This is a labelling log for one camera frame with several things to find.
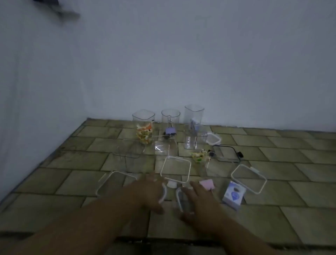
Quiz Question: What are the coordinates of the pink binder clip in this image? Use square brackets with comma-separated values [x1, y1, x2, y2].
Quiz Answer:
[198, 179, 216, 191]

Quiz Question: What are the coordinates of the person's right forearm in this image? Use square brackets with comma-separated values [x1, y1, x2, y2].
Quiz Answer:
[212, 210, 279, 255]

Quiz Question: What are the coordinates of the person's left hand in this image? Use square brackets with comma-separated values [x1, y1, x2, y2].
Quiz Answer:
[123, 172, 171, 215]

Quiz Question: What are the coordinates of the wide square clear container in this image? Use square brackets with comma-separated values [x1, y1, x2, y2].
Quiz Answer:
[153, 140, 171, 158]
[115, 139, 145, 173]

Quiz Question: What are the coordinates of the person's right hand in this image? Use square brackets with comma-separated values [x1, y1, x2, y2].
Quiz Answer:
[180, 181, 227, 229]

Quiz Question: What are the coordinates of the yellow snack packet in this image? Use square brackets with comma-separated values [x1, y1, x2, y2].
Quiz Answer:
[190, 150, 209, 164]

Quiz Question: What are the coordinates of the person's left forearm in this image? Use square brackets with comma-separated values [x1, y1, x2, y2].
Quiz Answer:
[10, 188, 137, 255]

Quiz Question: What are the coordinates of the round clear jar with clips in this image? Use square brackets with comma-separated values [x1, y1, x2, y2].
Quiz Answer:
[161, 109, 181, 140]

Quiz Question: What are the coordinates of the large rectangular clear container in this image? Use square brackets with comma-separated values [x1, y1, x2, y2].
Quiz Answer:
[201, 153, 238, 183]

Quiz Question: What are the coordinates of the large clear container two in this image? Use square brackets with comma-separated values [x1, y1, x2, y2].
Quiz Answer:
[160, 156, 191, 188]

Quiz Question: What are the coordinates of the white box with blue print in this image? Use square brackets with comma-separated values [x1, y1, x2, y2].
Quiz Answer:
[222, 180, 247, 211]

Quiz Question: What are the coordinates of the purple binder clip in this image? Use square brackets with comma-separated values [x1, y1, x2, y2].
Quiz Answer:
[165, 115, 177, 137]

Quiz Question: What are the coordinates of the black-rimmed clear lid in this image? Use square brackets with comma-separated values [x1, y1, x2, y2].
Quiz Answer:
[212, 145, 244, 164]

